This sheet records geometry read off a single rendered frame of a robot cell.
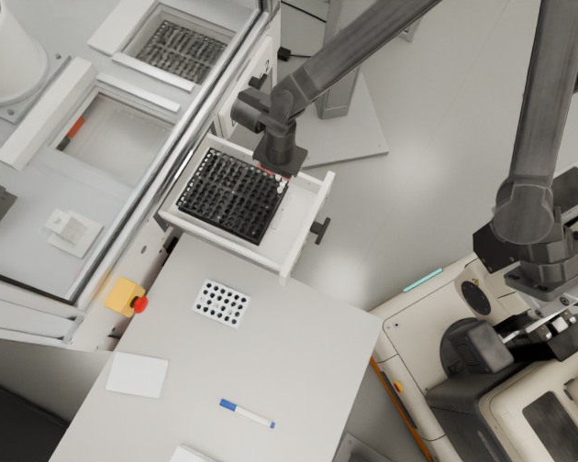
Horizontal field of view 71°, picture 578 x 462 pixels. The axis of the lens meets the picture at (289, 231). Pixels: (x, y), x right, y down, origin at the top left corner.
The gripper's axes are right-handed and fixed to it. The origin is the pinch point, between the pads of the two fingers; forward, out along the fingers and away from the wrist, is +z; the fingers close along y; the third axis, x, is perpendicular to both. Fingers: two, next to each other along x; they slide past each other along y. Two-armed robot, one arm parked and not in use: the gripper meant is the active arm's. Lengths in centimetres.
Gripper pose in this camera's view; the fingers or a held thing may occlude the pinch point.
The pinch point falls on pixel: (279, 174)
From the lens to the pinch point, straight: 93.9
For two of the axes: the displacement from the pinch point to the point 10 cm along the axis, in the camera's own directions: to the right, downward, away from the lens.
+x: -4.1, 8.5, -3.3
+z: -0.4, 3.5, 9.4
